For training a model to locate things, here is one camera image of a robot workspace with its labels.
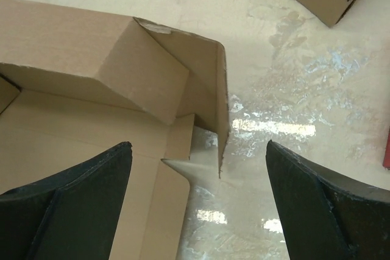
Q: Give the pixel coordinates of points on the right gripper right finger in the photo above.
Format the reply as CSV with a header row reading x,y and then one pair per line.
x,y
325,214

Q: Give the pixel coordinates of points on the red rectangular box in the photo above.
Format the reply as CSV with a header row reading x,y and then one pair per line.
x,y
386,159

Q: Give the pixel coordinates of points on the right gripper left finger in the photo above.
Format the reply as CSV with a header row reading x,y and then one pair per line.
x,y
72,214

